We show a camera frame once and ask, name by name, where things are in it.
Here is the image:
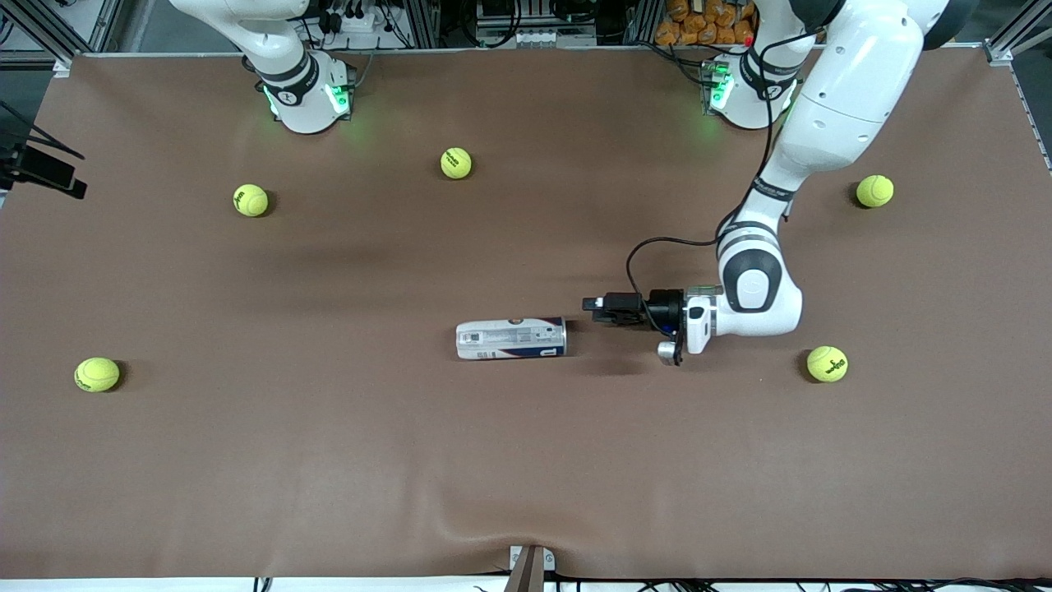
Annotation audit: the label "white blue tennis ball can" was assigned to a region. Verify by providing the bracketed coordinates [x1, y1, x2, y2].
[455, 317, 569, 361]

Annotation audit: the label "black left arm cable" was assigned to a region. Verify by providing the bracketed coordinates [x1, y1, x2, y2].
[626, 23, 823, 290]

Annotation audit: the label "white terminal strip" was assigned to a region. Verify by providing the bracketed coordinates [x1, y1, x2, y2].
[477, 29, 598, 48]

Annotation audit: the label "aluminium frame profile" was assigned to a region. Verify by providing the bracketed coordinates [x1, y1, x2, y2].
[0, 0, 124, 75]
[626, 0, 658, 46]
[408, 0, 441, 49]
[982, 0, 1052, 65]

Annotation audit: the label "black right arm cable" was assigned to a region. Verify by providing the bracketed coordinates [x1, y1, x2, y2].
[0, 100, 85, 161]

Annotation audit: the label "brown table mat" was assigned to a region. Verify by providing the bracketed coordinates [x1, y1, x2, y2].
[0, 45, 1052, 581]

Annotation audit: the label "orange packed bags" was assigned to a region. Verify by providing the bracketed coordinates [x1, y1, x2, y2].
[655, 0, 753, 47]

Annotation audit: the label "white power strip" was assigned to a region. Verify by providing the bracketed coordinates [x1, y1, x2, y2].
[327, 7, 379, 34]

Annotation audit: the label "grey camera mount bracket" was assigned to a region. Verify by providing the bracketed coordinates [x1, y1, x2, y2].
[508, 544, 557, 592]

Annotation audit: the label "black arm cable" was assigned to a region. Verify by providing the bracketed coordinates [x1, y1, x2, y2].
[0, 100, 85, 161]
[626, 23, 823, 290]

